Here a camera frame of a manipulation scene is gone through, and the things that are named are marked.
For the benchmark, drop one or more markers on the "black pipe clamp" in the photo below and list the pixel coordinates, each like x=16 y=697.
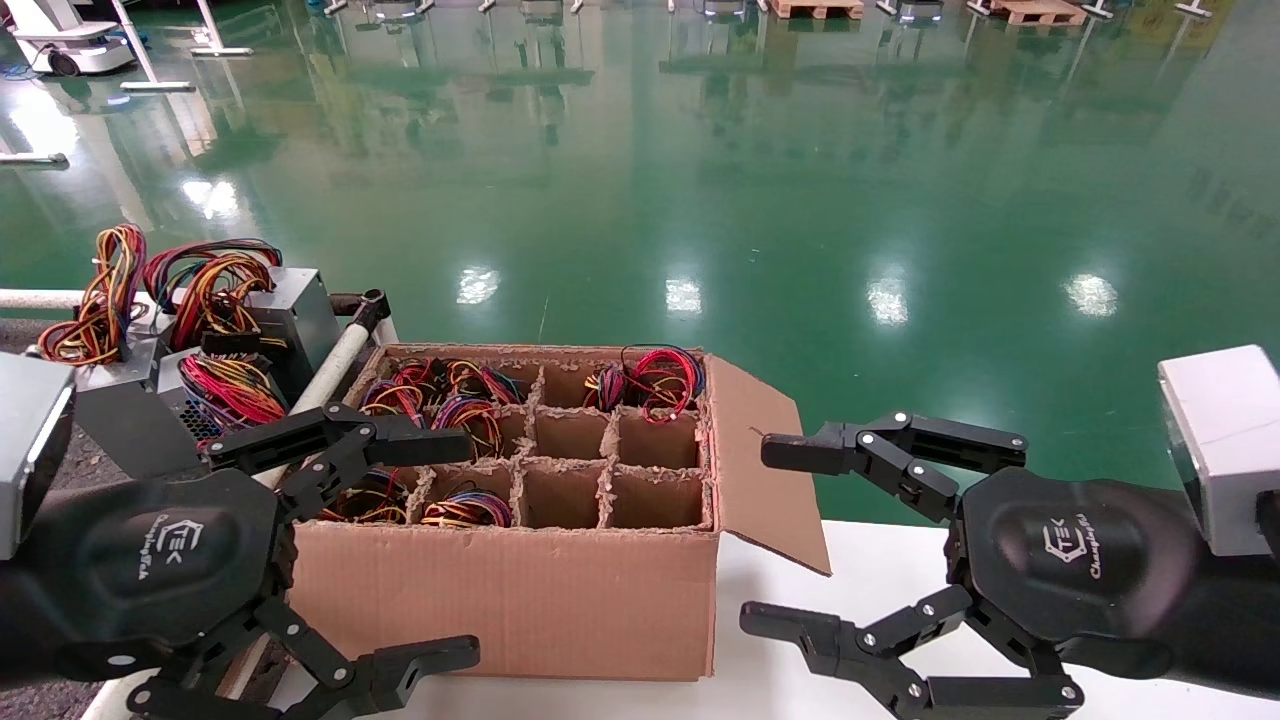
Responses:
x=372 y=305

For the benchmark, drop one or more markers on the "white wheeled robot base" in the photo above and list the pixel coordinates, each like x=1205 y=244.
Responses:
x=75 y=50

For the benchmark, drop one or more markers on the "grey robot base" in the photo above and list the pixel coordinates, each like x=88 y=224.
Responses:
x=920 y=10

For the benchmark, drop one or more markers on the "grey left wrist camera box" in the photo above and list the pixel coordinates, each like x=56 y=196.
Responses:
x=30 y=440

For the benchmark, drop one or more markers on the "brown cardboard box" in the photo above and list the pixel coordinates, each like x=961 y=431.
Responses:
x=520 y=600

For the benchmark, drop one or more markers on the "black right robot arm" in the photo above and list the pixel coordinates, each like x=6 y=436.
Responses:
x=1240 y=620

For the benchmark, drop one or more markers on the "grey power supply black connector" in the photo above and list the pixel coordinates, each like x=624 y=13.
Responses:
x=305 y=320

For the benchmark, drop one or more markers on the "cardboard cell divider grid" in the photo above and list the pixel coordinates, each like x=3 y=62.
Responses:
x=560 y=462

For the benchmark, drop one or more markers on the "white floor bar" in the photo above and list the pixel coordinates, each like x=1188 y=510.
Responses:
x=35 y=159

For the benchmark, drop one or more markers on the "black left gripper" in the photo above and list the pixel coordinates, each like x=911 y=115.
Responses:
x=150 y=560

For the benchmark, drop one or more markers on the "long white pipe rail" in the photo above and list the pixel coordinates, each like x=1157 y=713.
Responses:
x=345 y=360

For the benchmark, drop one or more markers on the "wooden pallet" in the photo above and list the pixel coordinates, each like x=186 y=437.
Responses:
x=815 y=8
x=1040 y=12

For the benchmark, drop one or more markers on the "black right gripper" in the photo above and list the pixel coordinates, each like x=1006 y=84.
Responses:
x=1080 y=560

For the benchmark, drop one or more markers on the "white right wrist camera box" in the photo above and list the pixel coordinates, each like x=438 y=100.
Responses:
x=1225 y=440

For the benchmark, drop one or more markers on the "short white pipe rail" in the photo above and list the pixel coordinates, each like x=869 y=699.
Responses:
x=40 y=299

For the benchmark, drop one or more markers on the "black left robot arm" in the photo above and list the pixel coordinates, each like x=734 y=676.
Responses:
x=12 y=620

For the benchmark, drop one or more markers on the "white stand foot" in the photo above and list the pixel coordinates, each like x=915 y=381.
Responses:
x=1195 y=9

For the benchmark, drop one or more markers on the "white stand leg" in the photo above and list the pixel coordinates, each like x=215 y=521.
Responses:
x=215 y=45
x=150 y=80

